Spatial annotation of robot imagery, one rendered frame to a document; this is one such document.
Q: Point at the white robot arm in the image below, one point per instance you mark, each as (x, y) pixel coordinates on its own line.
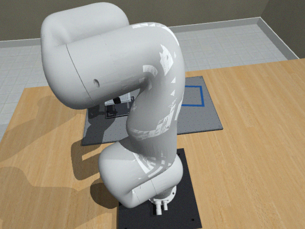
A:
(90, 55)

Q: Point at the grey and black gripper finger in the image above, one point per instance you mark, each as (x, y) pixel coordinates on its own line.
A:
(117, 100)

